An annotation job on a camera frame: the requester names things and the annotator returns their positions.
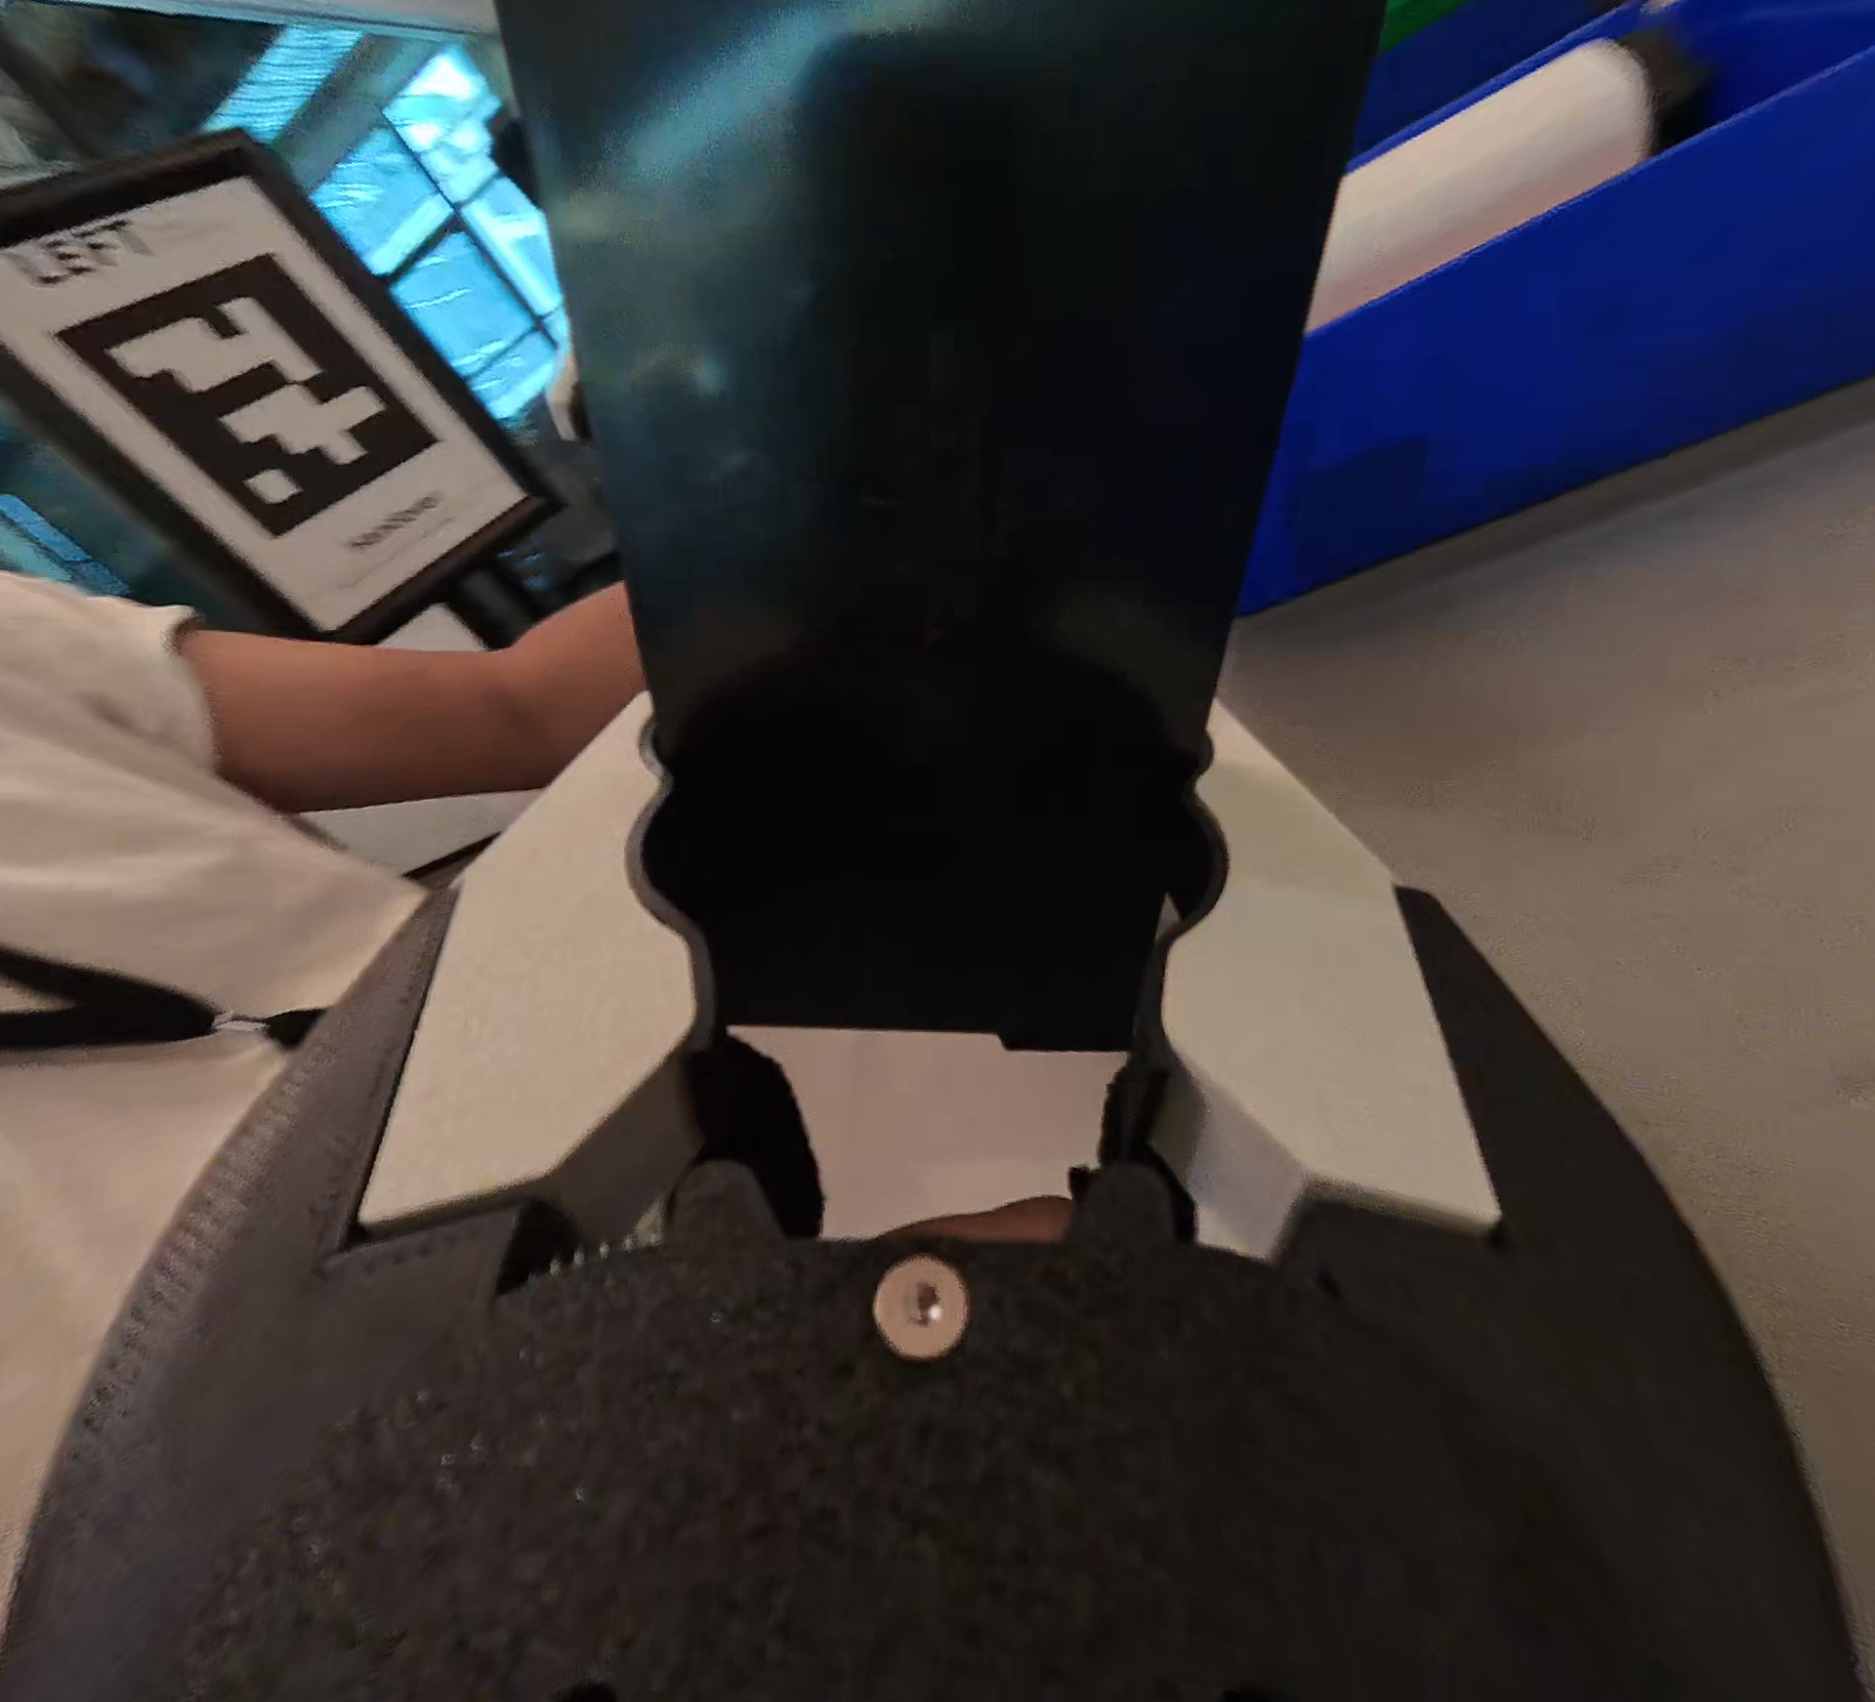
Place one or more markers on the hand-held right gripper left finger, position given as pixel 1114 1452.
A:
pixel 541 999

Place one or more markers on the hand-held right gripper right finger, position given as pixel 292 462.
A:
pixel 1318 1015

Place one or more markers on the blue plastic bin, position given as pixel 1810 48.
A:
pixel 1537 413
pixel 1443 99

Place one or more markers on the white cylindrical container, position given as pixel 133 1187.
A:
pixel 1465 209

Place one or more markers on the person's left forearm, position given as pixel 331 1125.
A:
pixel 409 707

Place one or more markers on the person's right hand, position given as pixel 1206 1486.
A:
pixel 980 1227

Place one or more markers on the black framed marker sign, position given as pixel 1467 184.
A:
pixel 262 385

